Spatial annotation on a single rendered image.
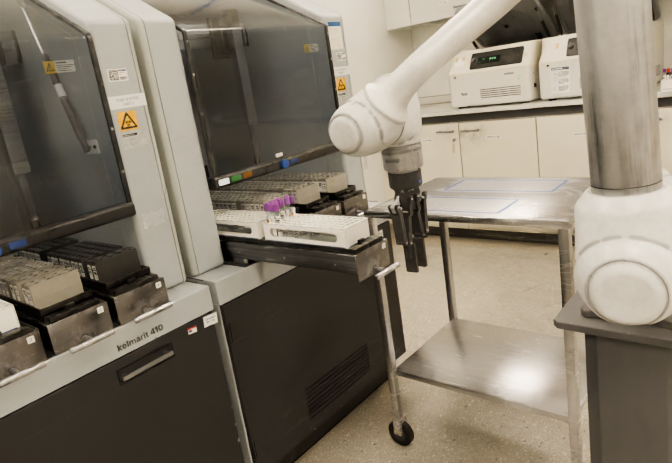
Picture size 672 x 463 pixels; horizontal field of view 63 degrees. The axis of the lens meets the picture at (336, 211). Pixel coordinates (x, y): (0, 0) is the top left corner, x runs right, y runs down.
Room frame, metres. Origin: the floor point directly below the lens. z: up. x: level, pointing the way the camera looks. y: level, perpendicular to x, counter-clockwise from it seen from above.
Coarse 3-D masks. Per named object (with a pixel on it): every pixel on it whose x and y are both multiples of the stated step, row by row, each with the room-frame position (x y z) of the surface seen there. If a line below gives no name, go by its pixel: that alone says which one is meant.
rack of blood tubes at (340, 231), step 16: (272, 224) 1.45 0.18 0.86; (288, 224) 1.41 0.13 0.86; (304, 224) 1.39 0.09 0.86; (320, 224) 1.36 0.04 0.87; (336, 224) 1.35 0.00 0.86; (352, 224) 1.31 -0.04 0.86; (288, 240) 1.41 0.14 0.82; (304, 240) 1.37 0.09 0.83; (320, 240) 1.41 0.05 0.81; (336, 240) 1.39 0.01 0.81; (352, 240) 1.30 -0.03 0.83
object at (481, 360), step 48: (432, 192) 1.72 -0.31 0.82; (480, 192) 1.62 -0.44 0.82; (528, 192) 1.53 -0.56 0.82; (576, 192) 1.45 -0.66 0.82; (384, 288) 1.61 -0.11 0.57; (384, 336) 1.60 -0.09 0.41; (432, 336) 1.80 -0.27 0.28; (480, 336) 1.74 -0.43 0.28; (528, 336) 1.69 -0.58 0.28; (576, 336) 1.23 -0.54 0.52; (432, 384) 1.52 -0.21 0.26; (480, 384) 1.46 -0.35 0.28; (528, 384) 1.42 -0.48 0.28; (576, 384) 1.22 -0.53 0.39; (576, 432) 1.22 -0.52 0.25
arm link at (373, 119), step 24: (480, 0) 1.04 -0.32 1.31; (504, 0) 1.04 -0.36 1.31; (456, 24) 1.03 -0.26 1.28; (480, 24) 1.03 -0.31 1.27; (432, 48) 1.02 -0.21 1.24; (456, 48) 1.03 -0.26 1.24; (408, 72) 1.02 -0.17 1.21; (432, 72) 1.02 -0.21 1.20; (360, 96) 1.05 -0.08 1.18; (384, 96) 1.03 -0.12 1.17; (408, 96) 1.03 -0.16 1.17; (336, 120) 1.02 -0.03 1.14; (360, 120) 1.00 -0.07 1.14; (384, 120) 1.02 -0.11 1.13; (336, 144) 1.03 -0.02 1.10; (360, 144) 1.00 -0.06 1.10; (384, 144) 1.06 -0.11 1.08
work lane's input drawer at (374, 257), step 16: (224, 240) 1.58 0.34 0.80; (240, 240) 1.53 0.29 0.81; (256, 240) 1.49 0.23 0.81; (272, 240) 1.45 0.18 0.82; (368, 240) 1.32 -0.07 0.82; (384, 240) 1.34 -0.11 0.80; (240, 256) 1.53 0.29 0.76; (256, 256) 1.48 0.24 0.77; (272, 256) 1.44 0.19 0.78; (288, 256) 1.40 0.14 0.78; (304, 256) 1.36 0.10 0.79; (320, 256) 1.32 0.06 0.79; (336, 256) 1.28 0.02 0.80; (352, 256) 1.25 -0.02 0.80; (368, 256) 1.28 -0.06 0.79; (384, 256) 1.33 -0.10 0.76; (352, 272) 1.25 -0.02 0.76; (368, 272) 1.27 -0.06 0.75; (384, 272) 1.25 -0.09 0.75
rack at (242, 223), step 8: (216, 216) 1.65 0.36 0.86; (224, 216) 1.64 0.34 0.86; (232, 216) 1.62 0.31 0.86; (240, 216) 1.60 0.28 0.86; (248, 216) 1.58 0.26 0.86; (256, 216) 1.57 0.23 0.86; (264, 216) 1.55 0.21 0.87; (216, 224) 1.71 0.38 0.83; (224, 224) 1.68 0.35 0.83; (232, 224) 1.56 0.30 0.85; (240, 224) 1.54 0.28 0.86; (248, 224) 1.51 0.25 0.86; (256, 224) 1.49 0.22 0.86; (224, 232) 1.59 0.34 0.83; (232, 232) 1.57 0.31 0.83; (240, 232) 1.63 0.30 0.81; (248, 232) 1.62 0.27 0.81; (256, 232) 1.49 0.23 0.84
